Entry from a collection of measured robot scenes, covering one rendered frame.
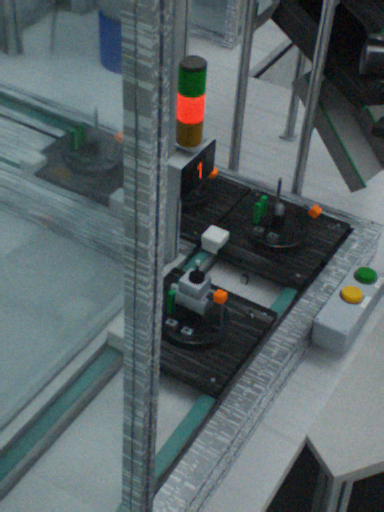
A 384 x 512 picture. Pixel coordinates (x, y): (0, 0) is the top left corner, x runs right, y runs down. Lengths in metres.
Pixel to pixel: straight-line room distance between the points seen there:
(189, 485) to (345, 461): 0.32
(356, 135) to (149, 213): 1.31
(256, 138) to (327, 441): 1.00
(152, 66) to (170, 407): 0.96
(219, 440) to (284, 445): 0.18
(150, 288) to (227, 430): 0.68
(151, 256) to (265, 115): 1.69
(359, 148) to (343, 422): 0.67
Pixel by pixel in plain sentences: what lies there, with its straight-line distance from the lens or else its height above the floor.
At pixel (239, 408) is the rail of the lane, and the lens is 1.54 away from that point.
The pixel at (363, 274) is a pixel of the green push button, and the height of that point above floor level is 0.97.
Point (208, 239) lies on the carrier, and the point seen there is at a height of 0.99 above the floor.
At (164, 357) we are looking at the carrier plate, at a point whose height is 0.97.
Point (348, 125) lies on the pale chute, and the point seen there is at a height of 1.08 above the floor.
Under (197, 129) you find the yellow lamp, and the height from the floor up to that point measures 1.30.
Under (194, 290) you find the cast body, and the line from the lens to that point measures 1.56.
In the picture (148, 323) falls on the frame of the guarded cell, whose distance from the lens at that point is 0.89.
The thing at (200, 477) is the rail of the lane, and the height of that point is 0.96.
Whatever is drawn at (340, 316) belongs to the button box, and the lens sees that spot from 1.73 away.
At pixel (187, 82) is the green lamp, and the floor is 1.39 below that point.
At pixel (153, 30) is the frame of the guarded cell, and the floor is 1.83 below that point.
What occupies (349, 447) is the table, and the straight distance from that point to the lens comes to 1.65.
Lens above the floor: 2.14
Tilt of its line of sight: 40 degrees down
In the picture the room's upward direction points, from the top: 4 degrees clockwise
